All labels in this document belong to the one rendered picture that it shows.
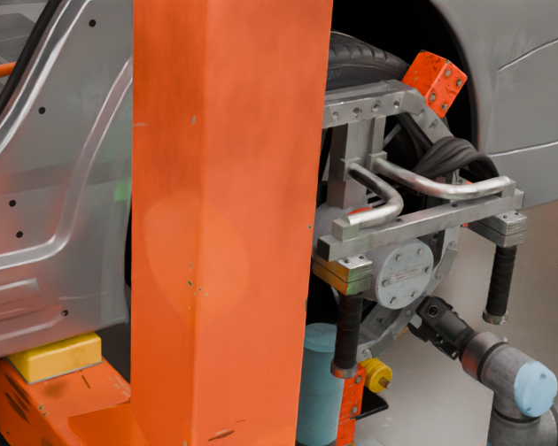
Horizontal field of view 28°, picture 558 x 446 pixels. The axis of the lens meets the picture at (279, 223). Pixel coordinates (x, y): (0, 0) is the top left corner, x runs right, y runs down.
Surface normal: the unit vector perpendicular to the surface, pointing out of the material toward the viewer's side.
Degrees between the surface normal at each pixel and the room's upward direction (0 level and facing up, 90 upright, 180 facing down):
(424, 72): 55
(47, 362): 89
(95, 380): 0
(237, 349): 90
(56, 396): 0
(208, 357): 90
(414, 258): 90
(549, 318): 0
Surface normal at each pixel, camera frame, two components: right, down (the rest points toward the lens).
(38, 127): 0.58, 0.39
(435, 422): 0.07, -0.90
